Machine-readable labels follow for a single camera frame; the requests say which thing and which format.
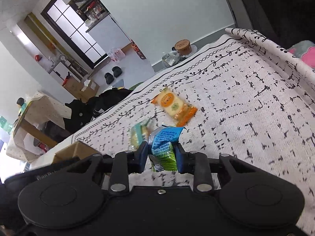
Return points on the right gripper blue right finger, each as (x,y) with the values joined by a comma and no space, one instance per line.
(181,158)

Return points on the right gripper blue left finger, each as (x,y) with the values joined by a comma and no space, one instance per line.
(141,157)

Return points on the blue green snack packet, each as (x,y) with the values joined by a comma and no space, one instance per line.
(161,144)

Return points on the teal yellow snack packet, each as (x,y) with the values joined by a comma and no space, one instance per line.
(141,132)

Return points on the orange rice cracker packet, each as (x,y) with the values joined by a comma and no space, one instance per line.
(174,106)

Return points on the brown cardboard box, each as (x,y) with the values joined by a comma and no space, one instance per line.
(77,149)

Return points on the yellow leg round table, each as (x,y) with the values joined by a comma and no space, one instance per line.
(32,130)

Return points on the black bag on floor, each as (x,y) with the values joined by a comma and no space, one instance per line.
(109,98)

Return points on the dotted cream tablecloth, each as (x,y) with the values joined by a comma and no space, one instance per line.
(40,109)

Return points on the left black slipper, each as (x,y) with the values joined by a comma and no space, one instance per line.
(109,78)

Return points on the black slipper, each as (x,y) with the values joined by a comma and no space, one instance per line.
(109,78)
(117,71)

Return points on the open cardboard box on floor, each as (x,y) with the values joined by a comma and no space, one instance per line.
(81,91)

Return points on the patterned white bed cloth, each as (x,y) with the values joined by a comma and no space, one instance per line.
(254,101)

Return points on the right black slipper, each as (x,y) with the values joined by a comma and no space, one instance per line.
(117,71)

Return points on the small doll figure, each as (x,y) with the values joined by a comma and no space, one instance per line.
(22,104)

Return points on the clear plastic bag of items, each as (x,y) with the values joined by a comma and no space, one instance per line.
(170,59)

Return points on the red oil bottle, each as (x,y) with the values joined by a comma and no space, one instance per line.
(137,50)

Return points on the brown lidded paper tub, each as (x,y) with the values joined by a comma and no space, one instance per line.
(183,47)

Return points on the white kitchen cabinet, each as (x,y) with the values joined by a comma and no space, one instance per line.
(108,34)

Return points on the pink grey plush cushion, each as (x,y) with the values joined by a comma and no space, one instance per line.
(305,50)

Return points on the hanging dark clothes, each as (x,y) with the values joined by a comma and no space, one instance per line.
(286,22)

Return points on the black frame glass door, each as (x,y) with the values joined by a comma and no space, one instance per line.
(72,29)

